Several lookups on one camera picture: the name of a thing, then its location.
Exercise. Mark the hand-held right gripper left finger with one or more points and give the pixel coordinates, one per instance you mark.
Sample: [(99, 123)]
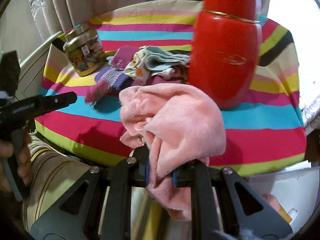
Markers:
[(147, 166)]

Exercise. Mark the white ornate cabinet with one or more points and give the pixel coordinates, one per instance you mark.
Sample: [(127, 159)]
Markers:
[(32, 72)]

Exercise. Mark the grey socks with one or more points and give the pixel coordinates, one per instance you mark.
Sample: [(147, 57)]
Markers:
[(160, 60)]

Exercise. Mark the pink fleece towel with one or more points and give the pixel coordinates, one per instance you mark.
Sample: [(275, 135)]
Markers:
[(175, 120)]

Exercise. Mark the white lace curtain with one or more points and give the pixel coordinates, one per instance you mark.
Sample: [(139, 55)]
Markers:
[(310, 112)]

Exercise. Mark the red thermos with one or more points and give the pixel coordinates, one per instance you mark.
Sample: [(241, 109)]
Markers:
[(222, 55)]

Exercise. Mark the striped plush cushion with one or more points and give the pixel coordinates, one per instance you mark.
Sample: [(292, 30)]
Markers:
[(50, 175)]

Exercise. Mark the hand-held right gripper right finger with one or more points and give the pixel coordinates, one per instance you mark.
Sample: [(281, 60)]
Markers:
[(175, 177)]

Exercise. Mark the person's left hand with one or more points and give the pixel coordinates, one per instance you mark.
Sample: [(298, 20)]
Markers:
[(25, 162)]

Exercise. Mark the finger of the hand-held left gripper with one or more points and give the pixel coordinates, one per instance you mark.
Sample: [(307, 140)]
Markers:
[(57, 100)]

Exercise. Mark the dark purple cloth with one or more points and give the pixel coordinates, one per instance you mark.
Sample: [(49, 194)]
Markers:
[(160, 80)]

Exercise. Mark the cat print sock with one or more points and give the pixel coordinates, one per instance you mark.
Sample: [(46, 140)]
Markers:
[(136, 65)]

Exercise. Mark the colourful striped tablecloth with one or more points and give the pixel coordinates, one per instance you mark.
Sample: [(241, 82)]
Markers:
[(262, 125)]

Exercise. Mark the purple striped sock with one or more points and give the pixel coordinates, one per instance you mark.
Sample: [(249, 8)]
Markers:
[(110, 78)]

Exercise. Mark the white pink-dotted sock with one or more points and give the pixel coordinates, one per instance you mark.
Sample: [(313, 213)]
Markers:
[(170, 72)]

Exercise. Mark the magenta sock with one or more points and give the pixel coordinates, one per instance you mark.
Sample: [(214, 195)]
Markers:
[(122, 55)]

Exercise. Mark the pink embroidered plush cloth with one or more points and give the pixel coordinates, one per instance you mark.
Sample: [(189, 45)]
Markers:
[(271, 201)]

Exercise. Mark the white box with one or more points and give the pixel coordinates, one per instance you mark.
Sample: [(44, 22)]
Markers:
[(287, 187)]

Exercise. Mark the glass jar with gold lid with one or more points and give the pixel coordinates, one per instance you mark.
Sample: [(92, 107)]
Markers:
[(82, 55)]

